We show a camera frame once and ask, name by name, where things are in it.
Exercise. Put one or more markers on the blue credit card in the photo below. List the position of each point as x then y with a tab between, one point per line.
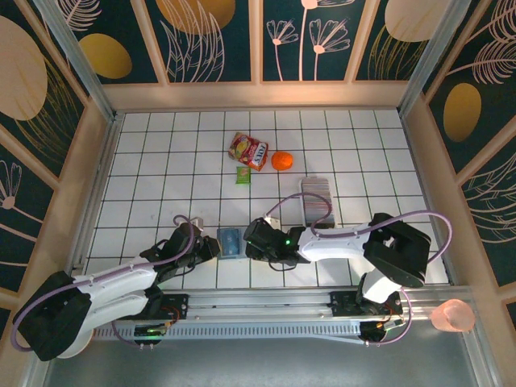
231	242

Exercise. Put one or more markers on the blue cloth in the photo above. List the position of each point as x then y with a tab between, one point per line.
230	256

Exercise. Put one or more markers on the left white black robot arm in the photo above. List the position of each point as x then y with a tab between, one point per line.
117	280

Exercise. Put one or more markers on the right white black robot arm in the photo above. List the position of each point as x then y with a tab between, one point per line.
334	246

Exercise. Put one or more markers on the white rack of cards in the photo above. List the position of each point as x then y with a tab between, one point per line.
316	193

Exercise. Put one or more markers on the small green packet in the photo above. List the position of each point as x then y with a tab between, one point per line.
243	176

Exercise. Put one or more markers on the orange fruit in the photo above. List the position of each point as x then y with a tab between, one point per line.
281	161

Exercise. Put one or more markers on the black controller board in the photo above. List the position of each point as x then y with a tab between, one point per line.
375	330
149	332

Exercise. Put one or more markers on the red orange snack bag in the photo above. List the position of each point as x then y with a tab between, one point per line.
248	150

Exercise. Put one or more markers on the pink plastic cup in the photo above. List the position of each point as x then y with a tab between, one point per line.
451	316

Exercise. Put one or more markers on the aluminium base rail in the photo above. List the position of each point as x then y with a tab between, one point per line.
258	306

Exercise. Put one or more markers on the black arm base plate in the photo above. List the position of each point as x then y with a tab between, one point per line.
342	304
179	304

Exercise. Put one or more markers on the aluminium frame post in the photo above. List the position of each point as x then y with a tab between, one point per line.
76	60
433	60

